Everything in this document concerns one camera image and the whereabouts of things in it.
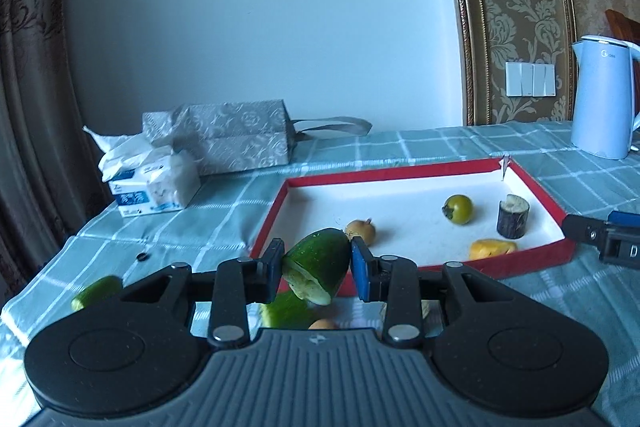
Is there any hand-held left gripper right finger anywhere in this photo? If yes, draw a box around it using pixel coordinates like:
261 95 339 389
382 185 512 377
351 237 508 348

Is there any yellow fruit piece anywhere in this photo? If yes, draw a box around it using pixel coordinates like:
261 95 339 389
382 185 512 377
469 238 518 262

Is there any brown kiwi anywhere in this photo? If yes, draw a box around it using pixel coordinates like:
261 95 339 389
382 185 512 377
345 218 377 244

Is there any white tissue pack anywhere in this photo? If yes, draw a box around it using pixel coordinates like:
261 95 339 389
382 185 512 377
82 125 201 219

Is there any white wall switch panel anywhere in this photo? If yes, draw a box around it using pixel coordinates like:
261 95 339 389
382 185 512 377
505 61 556 98

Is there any green tomato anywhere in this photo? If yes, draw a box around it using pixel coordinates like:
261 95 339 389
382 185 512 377
442 194 474 224

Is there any brown patterned curtain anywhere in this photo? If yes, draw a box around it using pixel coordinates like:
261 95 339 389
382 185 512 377
0 0 109 308

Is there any green cucumber end piece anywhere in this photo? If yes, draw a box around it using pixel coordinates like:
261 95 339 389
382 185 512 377
282 228 351 307
70 276 124 313

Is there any white electric kettle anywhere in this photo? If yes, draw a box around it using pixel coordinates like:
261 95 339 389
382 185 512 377
570 35 640 160

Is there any gold wall moulding frame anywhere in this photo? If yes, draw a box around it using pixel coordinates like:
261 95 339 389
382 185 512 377
435 0 577 128

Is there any grey patterned gift bag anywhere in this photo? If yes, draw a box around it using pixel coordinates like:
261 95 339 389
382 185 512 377
141 99 374 176

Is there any red shallow cardboard box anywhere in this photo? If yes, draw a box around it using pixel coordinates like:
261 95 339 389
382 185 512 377
248 157 577 281

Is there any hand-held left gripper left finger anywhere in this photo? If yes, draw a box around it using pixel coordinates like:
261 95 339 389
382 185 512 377
120 238 286 348

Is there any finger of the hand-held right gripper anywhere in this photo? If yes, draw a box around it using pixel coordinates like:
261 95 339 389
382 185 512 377
562 214 609 254
607 209 640 228

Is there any dark eggplant chunk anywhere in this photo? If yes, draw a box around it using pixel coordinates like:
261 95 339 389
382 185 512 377
496 193 530 240

